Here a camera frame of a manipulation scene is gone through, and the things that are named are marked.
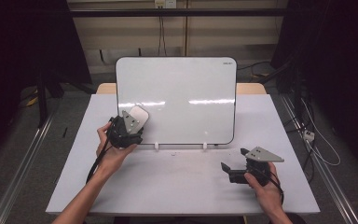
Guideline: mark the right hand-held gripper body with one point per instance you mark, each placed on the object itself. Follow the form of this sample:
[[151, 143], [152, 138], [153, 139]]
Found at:
[[261, 155]]

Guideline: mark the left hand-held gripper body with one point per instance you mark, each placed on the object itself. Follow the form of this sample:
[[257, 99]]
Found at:
[[121, 133]]

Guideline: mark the white whiteboard eraser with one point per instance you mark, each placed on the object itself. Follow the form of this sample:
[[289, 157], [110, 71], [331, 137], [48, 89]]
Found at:
[[140, 114]]

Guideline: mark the person's left hand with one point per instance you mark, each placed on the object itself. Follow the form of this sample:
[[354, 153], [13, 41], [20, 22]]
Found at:
[[112, 158]]

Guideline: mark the person's right hand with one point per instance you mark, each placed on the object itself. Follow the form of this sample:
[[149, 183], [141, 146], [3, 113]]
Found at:
[[265, 196]]

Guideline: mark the white whiteboard foot clip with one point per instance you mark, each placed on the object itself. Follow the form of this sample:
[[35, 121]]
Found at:
[[156, 146], [205, 146]]

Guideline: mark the light wooden table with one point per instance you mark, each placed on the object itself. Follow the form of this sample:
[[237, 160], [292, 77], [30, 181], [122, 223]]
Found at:
[[105, 88]]

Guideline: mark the white power strip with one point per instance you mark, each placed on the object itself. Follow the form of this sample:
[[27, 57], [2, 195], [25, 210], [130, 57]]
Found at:
[[308, 135]]

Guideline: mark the small black stick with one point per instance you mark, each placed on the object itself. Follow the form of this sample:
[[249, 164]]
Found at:
[[64, 132]]

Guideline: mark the white whiteboard with black rim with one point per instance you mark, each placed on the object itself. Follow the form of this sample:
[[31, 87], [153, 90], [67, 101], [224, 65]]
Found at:
[[180, 84]]

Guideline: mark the black metal stand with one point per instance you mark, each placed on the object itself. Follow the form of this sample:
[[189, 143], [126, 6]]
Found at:
[[42, 99]]

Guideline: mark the thin vertical pole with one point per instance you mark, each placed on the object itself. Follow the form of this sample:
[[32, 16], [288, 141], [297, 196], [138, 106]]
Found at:
[[186, 31]]

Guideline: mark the black curtain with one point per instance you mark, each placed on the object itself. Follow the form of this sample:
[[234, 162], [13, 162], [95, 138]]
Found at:
[[338, 62], [21, 46]]

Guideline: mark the black horizontal bar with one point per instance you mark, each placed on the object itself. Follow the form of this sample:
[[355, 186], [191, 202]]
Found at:
[[174, 12]]

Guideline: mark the aluminium floor rail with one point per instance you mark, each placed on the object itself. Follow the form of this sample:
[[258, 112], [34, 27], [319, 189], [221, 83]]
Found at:
[[326, 177], [18, 174]]

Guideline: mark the white wall socket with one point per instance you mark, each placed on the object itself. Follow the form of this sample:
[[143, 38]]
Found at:
[[165, 3]]

